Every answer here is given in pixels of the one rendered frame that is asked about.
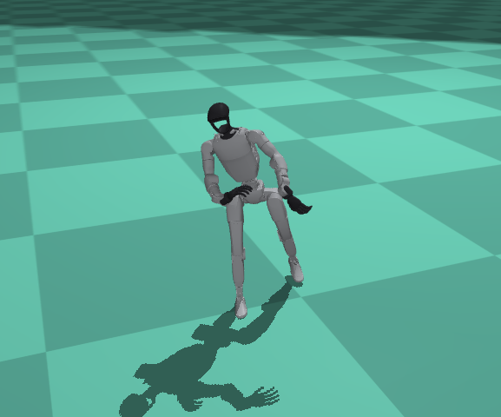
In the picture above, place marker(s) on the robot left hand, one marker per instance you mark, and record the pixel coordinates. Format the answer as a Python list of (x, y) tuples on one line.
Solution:
[(294, 203)]

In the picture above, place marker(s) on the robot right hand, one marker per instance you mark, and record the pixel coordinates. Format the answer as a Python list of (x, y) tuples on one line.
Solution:
[(228, 196)]

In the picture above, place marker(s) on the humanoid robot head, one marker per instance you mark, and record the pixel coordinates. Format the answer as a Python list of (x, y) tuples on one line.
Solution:
[(219, 112)]

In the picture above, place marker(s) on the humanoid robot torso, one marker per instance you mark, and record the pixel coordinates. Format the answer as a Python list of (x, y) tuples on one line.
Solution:
[(240, 159)]

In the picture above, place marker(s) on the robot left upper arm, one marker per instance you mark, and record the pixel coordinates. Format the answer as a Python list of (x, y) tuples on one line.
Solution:
[(258, 137)]

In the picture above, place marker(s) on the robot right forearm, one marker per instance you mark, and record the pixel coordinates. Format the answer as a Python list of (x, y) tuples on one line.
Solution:
[(214, 191)]

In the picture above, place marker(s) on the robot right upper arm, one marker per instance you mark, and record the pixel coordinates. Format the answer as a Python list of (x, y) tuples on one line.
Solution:
[(208, 160)]

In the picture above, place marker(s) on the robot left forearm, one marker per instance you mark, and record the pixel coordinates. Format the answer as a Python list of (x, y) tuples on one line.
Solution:
[(281, 174)]

